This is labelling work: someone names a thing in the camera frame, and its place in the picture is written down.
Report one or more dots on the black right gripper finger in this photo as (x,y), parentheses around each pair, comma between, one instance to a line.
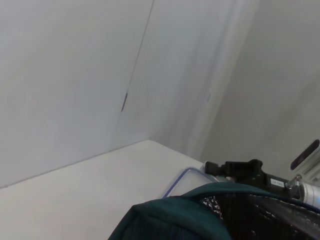
(237,167)

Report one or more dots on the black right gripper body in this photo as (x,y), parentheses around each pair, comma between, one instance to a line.
(262,181)

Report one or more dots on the clear blue-rimmed plastic container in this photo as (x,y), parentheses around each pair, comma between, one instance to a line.
(190,182)

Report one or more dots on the dark teal lunch bag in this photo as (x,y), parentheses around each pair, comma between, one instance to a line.
(162,220)

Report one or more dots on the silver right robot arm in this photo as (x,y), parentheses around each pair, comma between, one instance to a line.
(311,196)

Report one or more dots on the silver right wrist plug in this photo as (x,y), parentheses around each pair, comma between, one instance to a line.
(295,183)

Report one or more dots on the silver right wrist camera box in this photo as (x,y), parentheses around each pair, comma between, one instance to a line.
(306,156)

